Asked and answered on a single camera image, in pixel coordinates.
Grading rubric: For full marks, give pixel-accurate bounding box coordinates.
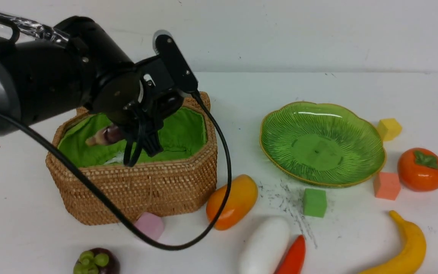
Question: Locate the orange plastic persimmon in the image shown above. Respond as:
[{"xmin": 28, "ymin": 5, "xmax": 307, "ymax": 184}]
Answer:
[{"xmin": 397, "ymin": 148, "xmax": 438, "ymax": 192}]

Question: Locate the woven basket green lining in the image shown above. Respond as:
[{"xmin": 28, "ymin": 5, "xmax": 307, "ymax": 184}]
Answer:
[{"xmin": 45, "ymin": 91, "xmax": 218, "ymax": 226}]

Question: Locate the orange foam cube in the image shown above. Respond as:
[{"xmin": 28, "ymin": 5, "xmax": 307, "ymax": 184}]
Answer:
[{"xmin": 373, "ymin": 172, "xmax": 402, "ymax": 201}]

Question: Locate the green ribbed glass plate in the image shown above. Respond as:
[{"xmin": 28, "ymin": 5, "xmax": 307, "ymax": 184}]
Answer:
[{"xmin": 259, "ymin": 101, "xmax": 387, "ymax": 188}]

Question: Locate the orange yellow plastic mango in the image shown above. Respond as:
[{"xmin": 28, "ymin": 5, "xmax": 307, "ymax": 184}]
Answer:
[{"xmin": 206, "ymin": 174, "xmax": 259, "ymax": 231}]

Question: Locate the dark purple plastic eggplant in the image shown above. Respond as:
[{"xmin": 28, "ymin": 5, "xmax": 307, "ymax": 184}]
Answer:
[{"xmin": 85, "ymin": 124, "xmax": 125, "ymax": 147}]

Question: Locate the yellow foam cube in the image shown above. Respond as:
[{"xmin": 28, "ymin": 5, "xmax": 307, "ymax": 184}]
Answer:
[{"xmin": 377, "ymin": 118, "xmax": 403, "ymax": 142}]

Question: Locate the green foam cube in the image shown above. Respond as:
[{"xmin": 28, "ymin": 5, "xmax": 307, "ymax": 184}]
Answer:
[{"xmin": 302, "ymin": 188, "xmax": 327, "ymax": 218}]

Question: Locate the white plastic radish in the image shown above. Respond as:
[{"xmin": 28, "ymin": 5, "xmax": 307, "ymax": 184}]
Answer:
[{"xmin": 238, "ymin": 216, "xmax": 291, "ymax": 274}]

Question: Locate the dark purple plastic mangosteen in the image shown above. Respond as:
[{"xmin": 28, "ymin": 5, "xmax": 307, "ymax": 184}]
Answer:
[{"xmin": 73, "ymin": 248, "xmax": 121, "ymax": 274}]

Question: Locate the pink foam cube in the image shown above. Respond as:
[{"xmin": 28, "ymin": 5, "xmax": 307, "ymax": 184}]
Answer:
[{"xmin": 134, "ymin": 212, "xmax": 165, "ymax": 241}]

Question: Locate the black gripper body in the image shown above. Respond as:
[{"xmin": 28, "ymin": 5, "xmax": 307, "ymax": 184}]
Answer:
[{"xmin": 105, "ymin": 57, "xmax": 184, "ymax": 131}]

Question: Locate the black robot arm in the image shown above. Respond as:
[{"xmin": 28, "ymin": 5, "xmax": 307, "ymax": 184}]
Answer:
[{"xmin": 0, "ymin": 13, "xmax": 198, "ymax": 167}]

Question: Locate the yellow plastic banana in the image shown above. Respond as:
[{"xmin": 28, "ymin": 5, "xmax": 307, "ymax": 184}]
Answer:
[{"xmin": 360, "ymin": 210, "xmax": 427, "ymax": 274}]

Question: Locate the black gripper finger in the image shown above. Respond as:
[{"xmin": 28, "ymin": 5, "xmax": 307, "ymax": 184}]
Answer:
[{"xmin": 143, "ymin": 126, "xmax": 163, "ymax": 157}]

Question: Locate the black camera cable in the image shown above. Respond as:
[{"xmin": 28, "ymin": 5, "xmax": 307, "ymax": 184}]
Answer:
[{"xmin": 0, "ymin": 91, "xmax": 232, "ymax": 251}]

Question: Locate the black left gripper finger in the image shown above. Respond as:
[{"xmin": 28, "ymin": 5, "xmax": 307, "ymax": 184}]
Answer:
[{"xmin": 123, "ymin": 126, "xmax": 146, "ymax": 167}]

